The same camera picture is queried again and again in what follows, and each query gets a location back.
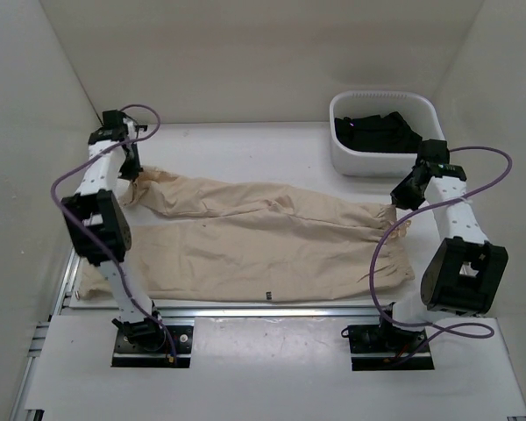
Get beige trousers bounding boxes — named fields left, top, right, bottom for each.
left=76, top=164, right=417, bottom=303

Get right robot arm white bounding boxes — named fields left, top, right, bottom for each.
left=376, top=139, right=508, bottom=351

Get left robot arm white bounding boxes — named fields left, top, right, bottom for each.
left=51, top=107, right=167, bottom=352

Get black trousers in basket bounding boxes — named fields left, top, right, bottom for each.
left=334, top=111, right=423, bottom=153

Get white plastic basket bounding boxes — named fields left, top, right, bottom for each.
left=329, top=89, right=444, bottom=179

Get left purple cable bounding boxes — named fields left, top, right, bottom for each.
left=50, top=103, right=181, bottom=365

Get purple cable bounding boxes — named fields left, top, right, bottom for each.
left=370, top=146, right=516, bottom=365
left=50, top=103, right=181, bottom=365

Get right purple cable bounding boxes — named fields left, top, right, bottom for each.
left=370, top=146, right=516, bottom=365

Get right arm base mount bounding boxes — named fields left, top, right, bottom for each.
left=341, top=322, right=435, bottom=372

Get aluminium front rail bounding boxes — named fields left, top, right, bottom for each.
left=25, top=305, right=426, bottom=365

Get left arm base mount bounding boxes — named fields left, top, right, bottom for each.
left=111, top=318, right=194, bottom=368

